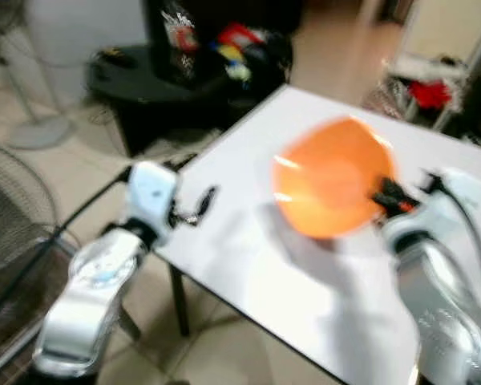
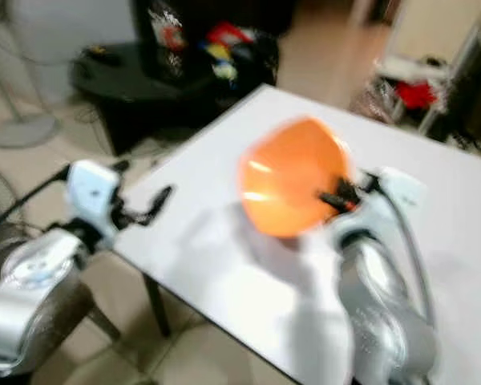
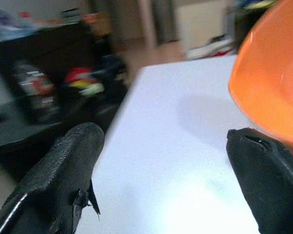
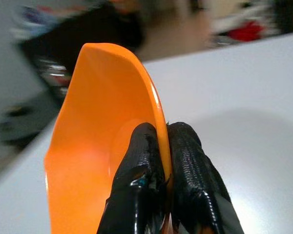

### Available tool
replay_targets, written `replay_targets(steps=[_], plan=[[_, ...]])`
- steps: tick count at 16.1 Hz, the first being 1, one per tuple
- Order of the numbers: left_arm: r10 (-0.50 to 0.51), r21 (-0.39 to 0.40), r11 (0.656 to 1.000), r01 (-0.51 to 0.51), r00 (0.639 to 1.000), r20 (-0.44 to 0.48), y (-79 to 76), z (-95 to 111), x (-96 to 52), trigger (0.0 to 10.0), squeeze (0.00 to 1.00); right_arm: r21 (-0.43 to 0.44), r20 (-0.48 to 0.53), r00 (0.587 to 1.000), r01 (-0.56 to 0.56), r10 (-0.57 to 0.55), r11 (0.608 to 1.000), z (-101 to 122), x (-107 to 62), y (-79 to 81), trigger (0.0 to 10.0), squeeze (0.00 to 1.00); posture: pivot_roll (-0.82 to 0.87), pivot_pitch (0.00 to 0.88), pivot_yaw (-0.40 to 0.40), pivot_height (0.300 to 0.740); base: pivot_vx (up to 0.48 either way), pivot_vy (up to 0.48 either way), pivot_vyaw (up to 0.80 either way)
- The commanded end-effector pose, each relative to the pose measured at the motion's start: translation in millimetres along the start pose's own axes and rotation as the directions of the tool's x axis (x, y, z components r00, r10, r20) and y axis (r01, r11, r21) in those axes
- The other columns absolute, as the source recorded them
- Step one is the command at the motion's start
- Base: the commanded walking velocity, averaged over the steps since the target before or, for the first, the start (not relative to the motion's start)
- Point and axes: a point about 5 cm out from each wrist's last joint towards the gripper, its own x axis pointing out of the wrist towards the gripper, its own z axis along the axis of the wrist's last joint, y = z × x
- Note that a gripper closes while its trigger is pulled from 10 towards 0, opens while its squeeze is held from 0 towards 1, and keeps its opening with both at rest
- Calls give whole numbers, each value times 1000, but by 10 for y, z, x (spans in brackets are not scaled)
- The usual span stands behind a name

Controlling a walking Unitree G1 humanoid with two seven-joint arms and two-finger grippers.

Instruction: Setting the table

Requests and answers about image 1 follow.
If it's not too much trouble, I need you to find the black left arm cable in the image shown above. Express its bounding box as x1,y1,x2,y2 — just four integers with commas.
0,154,200,342

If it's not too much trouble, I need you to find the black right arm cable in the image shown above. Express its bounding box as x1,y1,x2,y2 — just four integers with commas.
421,170,481,310

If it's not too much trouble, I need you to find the red cloth item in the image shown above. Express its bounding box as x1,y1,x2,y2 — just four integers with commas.
406,79,454,111

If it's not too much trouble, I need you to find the white standing fan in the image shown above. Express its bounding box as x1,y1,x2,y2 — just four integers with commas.
0,0,75,152

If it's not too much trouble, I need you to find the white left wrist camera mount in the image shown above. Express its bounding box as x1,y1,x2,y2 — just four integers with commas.
126,160,180,235

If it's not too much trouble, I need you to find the black low round table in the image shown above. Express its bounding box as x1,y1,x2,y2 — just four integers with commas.
85,42,296,159

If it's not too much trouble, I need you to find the black table leg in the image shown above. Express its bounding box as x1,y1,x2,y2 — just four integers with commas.
168,263,193,339

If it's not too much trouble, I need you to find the red yellow blue toy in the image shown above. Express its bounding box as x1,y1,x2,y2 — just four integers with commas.
210,22,267,83

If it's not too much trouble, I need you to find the black printed bag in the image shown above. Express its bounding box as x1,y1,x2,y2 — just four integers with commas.
143,0,203,87

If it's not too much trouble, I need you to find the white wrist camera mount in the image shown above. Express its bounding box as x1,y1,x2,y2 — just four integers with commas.
126,160,180,235
419,167,481,235

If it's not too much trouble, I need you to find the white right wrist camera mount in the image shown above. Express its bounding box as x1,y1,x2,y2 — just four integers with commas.
419,167,481,235

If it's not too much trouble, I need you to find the dark wire fan grille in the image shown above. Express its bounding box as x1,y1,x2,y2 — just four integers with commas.
0,138,68,278

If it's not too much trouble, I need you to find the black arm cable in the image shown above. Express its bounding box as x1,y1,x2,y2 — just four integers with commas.
421,170,481,310
0,154,200,342

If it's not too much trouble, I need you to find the orange plastic bowl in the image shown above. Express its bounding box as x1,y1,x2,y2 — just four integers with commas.
270,115,398,241

